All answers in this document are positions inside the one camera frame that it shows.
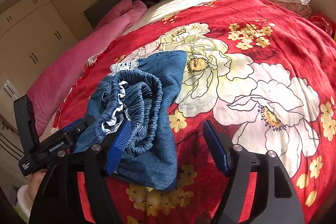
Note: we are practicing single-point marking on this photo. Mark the red plastic bag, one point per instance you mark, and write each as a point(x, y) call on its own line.
point(324, 23)

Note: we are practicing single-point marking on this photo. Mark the pink rolled quilt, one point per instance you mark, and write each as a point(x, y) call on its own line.
point(52, 86)

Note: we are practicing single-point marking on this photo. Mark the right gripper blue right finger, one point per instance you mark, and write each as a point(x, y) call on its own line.
point(219, 146)

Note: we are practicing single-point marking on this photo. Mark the blue denim pants lace hem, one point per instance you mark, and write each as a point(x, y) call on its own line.
point(141, 91)

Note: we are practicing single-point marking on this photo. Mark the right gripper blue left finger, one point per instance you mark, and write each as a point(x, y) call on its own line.
point(117, 147)

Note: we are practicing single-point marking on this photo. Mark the left forearm green sleeve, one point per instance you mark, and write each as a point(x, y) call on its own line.
point(24, 203)

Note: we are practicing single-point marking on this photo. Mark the left hand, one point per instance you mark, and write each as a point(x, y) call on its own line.
point(35, 180)

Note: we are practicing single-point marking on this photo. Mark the cream wardrobe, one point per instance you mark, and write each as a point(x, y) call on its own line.
point(33, 36)

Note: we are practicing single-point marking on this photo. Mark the red floral blanket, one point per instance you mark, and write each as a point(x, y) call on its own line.
point(261, 74)

